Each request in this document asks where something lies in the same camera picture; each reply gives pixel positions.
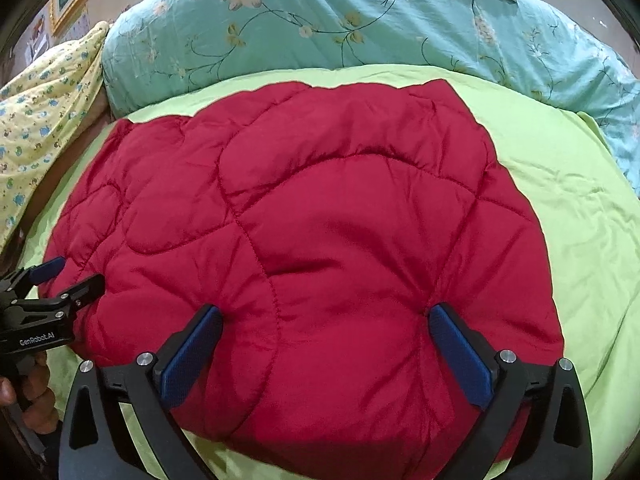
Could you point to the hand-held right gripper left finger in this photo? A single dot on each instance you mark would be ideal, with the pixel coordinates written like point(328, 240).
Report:
point(192, 355)

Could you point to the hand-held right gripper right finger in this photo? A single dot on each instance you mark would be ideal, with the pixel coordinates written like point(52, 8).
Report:
point(460, 355)

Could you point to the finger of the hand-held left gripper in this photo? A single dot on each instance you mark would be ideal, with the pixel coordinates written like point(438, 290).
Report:
point(82, 290)
point(47, 269)

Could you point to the red puffer jacket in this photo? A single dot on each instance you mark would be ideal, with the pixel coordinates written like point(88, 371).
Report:
point(325, 210)

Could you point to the person's left hand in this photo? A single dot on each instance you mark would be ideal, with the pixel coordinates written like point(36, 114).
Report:
point(42, 405)

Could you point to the yellow patterned pillow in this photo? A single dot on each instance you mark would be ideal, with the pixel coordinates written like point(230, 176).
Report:
point(45, 110)

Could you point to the light green bed sheet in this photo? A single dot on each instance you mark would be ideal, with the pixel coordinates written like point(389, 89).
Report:
point(575, 210)

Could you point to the teal floral quilt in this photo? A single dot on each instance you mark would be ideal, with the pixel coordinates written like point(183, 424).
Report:
point(350, 10)

